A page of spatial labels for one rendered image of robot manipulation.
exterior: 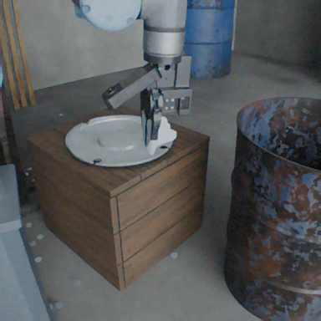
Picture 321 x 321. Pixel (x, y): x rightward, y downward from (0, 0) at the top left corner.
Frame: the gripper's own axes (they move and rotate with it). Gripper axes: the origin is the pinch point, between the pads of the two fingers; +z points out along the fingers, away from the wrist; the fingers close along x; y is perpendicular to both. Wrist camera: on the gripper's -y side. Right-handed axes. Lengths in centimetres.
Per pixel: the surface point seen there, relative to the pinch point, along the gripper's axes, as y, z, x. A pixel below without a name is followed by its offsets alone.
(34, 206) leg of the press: -29, 45, 45
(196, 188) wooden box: 21.3, 24.7, 15.2
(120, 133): 0.1, 8.5, 25.2
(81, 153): -12.1, 9.5, 18.0
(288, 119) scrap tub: 44.9, 1.2, 9.2
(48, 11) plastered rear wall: -14, -7, 211
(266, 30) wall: 215, 13, 252
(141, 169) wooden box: 1.0, 9.5, 7.0
